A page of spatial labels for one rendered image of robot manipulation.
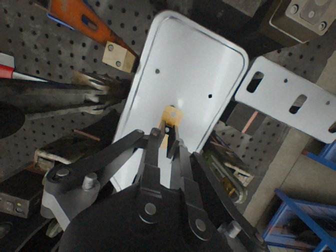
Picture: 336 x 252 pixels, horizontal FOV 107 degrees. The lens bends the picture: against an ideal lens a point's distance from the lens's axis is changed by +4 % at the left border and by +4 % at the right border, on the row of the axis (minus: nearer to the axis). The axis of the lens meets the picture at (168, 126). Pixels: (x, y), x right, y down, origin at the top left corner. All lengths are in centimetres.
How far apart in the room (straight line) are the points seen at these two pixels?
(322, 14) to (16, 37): 93
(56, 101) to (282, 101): 43
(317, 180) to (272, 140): 174
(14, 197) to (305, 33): 58
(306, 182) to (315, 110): 206
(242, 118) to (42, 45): 80
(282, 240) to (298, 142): 139
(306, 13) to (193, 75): 18
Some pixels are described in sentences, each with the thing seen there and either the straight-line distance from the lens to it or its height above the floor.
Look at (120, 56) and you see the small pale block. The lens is 24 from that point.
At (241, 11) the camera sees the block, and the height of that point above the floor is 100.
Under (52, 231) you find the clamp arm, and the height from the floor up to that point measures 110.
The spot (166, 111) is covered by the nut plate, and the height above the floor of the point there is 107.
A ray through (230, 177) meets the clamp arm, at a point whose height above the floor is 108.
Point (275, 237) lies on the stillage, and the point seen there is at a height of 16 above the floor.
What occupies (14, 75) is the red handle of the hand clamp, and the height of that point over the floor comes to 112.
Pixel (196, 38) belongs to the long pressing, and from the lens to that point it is 31.
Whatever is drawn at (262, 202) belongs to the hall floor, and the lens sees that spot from 235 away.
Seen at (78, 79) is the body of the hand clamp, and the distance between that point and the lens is 29.
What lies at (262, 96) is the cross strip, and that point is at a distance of 36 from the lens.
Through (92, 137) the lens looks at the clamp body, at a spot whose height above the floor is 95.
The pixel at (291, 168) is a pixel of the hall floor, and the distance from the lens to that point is 220.
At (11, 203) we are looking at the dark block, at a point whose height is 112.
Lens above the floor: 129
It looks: 72 degrees down
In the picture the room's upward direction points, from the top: 178 degrees counter-clockwise
